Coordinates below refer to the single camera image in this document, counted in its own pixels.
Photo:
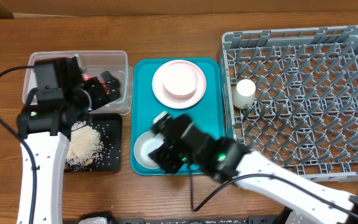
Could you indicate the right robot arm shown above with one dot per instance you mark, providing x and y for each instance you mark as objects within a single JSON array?
[{"x": 228, "y": 162}]

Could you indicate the cream cup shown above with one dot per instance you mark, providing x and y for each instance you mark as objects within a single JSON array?
[{"x": 244, "y": 94}]

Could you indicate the white rice pile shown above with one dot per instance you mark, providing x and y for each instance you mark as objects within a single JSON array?
[{"x": 84, "y": 144}]

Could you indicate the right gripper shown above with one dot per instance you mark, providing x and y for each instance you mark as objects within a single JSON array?
[{"x": 165, "y": 140}]

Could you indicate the clear plastic bin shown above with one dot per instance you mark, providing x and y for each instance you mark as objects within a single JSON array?
[{"x": 97, "y": 62}]

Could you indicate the grey metal bowl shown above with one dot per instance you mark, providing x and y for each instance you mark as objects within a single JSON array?
[{"x": 145, "y": 144}]

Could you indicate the grey dishwasher rack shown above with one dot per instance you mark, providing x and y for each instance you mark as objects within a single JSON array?
[{"x": 305, "y": 113}]

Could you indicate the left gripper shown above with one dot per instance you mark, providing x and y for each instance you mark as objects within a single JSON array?
[{"x": 101, "y": 98}]

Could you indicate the teal serving tray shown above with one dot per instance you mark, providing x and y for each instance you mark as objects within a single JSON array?
[{"x": 207, "y": 114}]

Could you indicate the black tray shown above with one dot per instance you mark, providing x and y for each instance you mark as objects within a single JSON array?
[{"x": 110, "y": 137}]

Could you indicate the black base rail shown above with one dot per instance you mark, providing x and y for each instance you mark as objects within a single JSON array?
[{"x": 108, "y": 217}]

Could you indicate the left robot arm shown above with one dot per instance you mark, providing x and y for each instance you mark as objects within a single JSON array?
[{"x": 63, "y": 95}]

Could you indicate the white pink plate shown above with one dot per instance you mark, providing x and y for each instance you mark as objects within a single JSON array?
[{"x": 171, "y": 101}]

